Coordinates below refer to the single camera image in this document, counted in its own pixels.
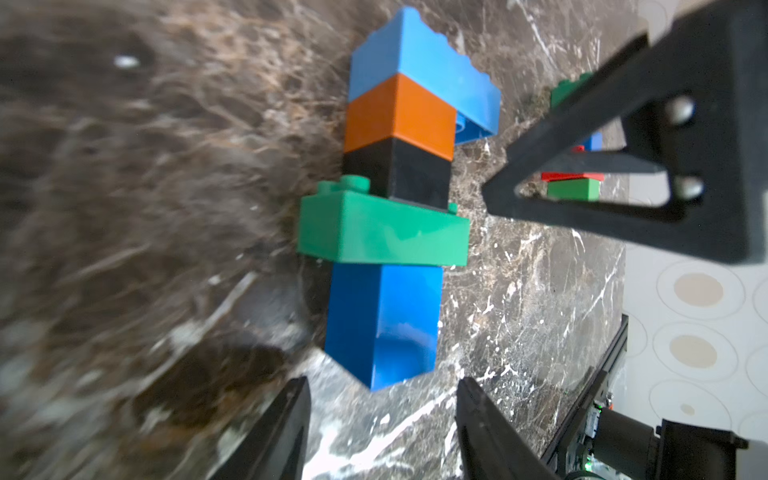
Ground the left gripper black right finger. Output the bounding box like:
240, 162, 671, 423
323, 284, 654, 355
455, 377, 557, 480

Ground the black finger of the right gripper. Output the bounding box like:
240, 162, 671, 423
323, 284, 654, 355
482, 1, 767, 264

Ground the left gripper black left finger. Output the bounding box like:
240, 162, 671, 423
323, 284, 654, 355
212, 376, 311, 480

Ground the blue small lego brick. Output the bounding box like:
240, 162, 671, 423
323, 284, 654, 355
582, 131, 603, 152
324, 263, 444, 391

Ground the green small lego brick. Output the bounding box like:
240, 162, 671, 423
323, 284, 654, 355
547, 178, 601, 202

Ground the blue small lego brick front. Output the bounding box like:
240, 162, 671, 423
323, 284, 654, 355
324, 263, 444, 391

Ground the red long lego brick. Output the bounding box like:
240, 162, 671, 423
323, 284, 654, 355
540, 172, 605, 182

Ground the green long lego brick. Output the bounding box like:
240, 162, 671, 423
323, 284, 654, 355
549, 72, 593, 109
297, 175, 470, 267

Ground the light blue long lego brick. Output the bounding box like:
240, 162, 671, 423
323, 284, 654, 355
347, 7, 501, 145

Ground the black small lego brick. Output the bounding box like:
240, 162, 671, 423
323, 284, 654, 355
342, 137, 452, 210

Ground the orange small lego brick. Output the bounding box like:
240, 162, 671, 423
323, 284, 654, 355
344, 73, 457, 161

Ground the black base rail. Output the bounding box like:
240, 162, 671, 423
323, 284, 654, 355
541, 314, 629, 479

